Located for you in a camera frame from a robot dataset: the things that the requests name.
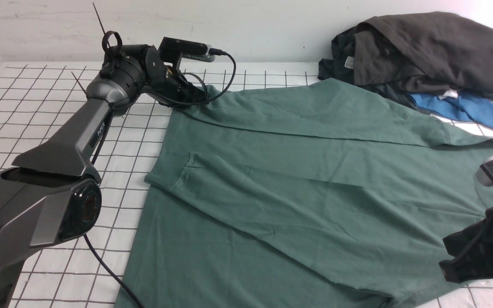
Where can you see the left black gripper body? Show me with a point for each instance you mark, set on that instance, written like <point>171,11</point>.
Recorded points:
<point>167,84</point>

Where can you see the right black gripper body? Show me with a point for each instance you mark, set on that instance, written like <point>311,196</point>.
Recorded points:
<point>472,252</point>

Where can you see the green long sleeve shirt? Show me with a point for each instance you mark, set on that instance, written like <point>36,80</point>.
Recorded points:
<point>320,196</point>

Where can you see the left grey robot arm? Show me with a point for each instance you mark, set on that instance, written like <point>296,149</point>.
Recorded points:
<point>51,194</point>

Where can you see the blue garment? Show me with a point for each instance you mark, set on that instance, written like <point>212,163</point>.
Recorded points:
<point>465,106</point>

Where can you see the white grid pattern table cover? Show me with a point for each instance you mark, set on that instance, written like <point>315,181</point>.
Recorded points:
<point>37,98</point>

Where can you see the dark grey garment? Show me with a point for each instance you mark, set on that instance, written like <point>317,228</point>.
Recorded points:
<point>430,52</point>

